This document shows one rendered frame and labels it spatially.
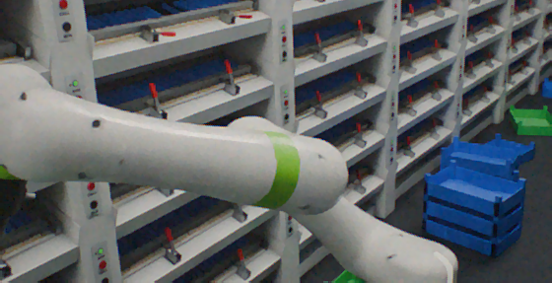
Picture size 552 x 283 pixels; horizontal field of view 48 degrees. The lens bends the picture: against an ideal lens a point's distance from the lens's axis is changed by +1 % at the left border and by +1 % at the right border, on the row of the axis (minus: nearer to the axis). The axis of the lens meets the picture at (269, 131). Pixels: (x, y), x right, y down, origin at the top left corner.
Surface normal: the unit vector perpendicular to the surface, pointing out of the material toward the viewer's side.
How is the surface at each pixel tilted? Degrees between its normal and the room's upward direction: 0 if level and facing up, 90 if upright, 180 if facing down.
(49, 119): 56
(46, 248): 19
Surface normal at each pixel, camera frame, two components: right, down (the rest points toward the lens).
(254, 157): 0.56, -0.25
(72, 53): 0.79, 0.17
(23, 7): -0.61, 0.29
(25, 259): 0.22, -0.84
